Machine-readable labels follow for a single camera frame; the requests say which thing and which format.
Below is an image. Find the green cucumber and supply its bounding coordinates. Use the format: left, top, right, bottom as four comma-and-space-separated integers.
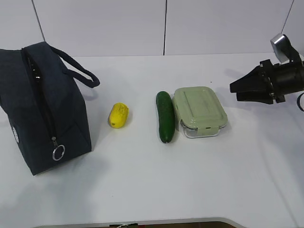
156, 91, 175, 143

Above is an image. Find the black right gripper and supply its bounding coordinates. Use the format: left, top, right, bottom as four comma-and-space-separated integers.
230, 59, 304, 105

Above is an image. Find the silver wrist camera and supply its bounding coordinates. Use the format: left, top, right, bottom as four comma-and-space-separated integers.
270, 34, 301, 63

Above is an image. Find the navy blue lunch bag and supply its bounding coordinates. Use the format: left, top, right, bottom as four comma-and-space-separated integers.
0, 42, 100, 175

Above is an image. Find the glass container green lid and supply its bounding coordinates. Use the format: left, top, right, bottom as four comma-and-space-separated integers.
173, 86, 228, 138

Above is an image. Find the yellow lemon toy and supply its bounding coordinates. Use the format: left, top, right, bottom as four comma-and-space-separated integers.
109, 103, 129, 129

